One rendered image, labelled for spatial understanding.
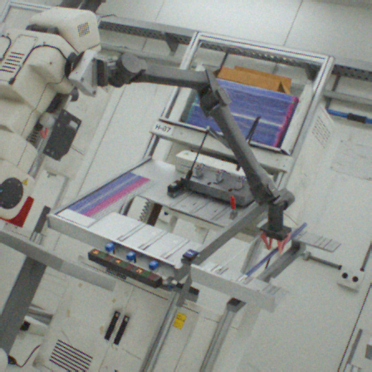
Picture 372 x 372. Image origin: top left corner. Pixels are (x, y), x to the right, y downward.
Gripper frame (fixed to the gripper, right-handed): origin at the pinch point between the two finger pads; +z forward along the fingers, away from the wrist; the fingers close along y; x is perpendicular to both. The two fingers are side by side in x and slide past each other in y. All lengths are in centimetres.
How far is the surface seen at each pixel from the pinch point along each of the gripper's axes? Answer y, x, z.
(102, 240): 66, 25, 6
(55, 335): 94, 36, 61
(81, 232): 77, 26, 5
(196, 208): 52, -18, 7
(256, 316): -3.2, 17.1, 18.9
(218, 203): 47, -28, 7
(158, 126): 101, -51, -10
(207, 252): 29.2, 3.7, 9.3
